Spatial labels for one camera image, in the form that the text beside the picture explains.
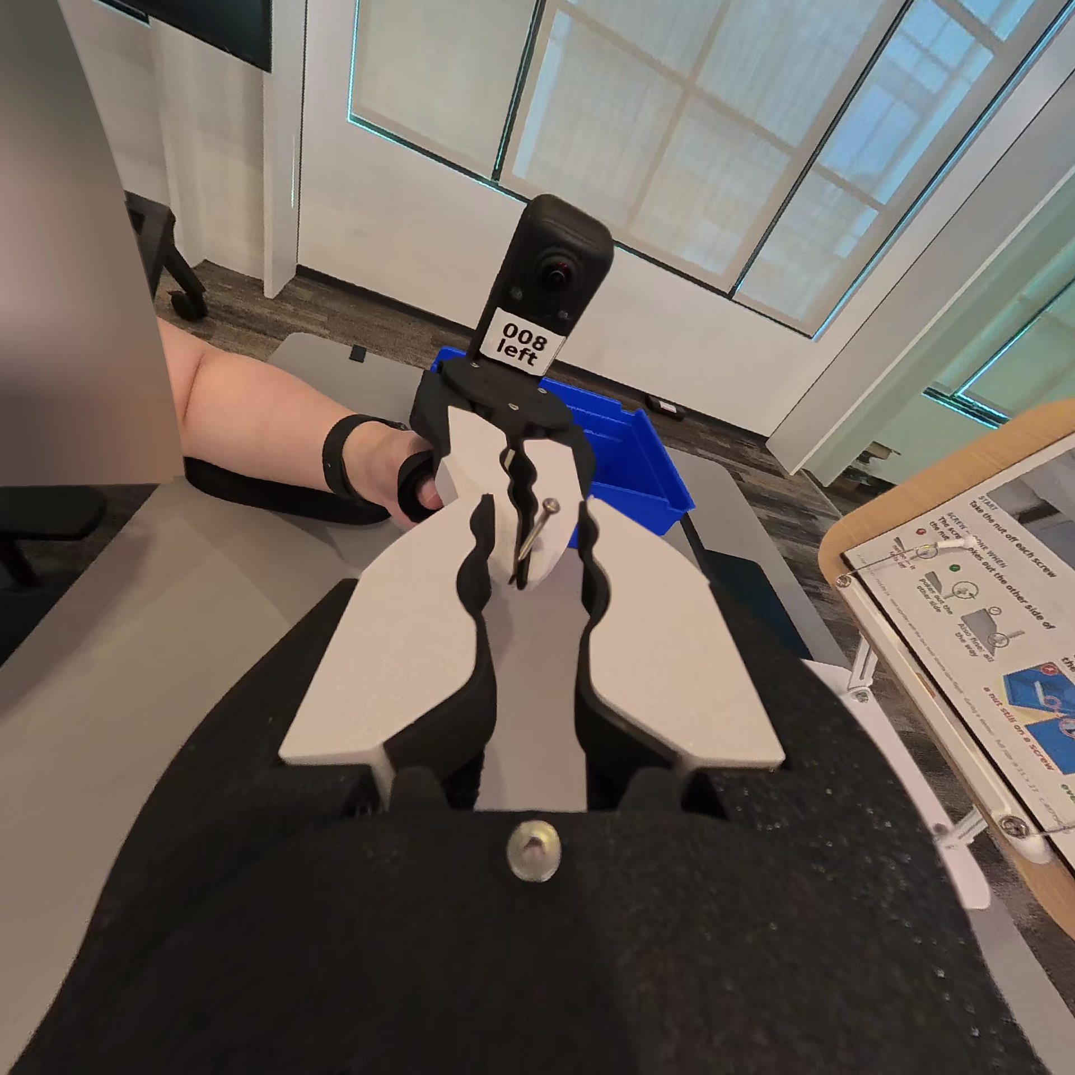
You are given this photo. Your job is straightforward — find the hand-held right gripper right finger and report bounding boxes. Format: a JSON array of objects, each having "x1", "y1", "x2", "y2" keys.
[{"x1": 578, "y1": 497, "x2": 786, "y2": 811}]

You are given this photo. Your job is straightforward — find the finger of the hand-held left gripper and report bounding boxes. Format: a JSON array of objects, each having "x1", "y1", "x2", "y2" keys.
[
  {"x1": 508, "y1": 437, "x2": 585, "y2": 591},
  {"x1": 431, "y1": 407, "x2": 526, "y2": 582}
]

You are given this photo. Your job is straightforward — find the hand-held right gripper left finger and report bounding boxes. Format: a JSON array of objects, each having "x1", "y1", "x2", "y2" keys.
[{"x1": 279, "y1": 494, "x2": 498, "y2": 811}]

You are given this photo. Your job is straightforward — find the silver metal bolt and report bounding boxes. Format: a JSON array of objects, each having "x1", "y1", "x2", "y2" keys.
[{"x1": 514, "y1": 504, "x2": 557, "y2": 586}]

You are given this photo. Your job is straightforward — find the blue plastic bin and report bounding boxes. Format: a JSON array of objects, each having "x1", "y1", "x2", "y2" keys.
[{"x1": 432, "y1": 346, "x2": 697, "y2": 551}]

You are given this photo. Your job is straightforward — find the person's left forearm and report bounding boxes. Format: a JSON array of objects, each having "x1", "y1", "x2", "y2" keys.
[{"x1": 158, "y1": 319, "x2": 337, "y2": 490}]

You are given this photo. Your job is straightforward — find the person's left hand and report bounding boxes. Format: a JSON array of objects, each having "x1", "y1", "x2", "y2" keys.
[{"x1": 368, "y1": 424, "x2": 446, "y2": 530}]

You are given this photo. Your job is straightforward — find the frosted grid window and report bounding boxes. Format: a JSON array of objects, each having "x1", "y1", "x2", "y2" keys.
[{"x1": 348, "y1": 0, "x2": 1034, "y2": 337}]

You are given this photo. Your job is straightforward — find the printed instruction sheet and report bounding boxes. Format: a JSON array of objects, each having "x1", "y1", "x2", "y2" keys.
[{"x1": 844, "y1": 449, "x2": 1075, "y2": 841}]

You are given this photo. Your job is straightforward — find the black display stand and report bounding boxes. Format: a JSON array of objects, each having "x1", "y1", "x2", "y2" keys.
[{"x1": 124, "y1": 191, "x2": 209, "y2": 322}]

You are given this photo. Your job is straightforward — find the large black display screen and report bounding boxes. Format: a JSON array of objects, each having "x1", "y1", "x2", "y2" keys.
[{"x1": 96, "y1": 0, "x2": 274, "y2": 72}]

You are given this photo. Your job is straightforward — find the teal glass partition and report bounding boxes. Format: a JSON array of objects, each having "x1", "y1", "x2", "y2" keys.
[{"x1": 924, "y1": 277, "x2": 1075, "y2": 429}]

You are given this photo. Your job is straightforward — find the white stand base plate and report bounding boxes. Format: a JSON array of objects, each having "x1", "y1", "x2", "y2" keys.
[{"x1": 802, "y1": 399, "x2": 1075, "y2": 959}]

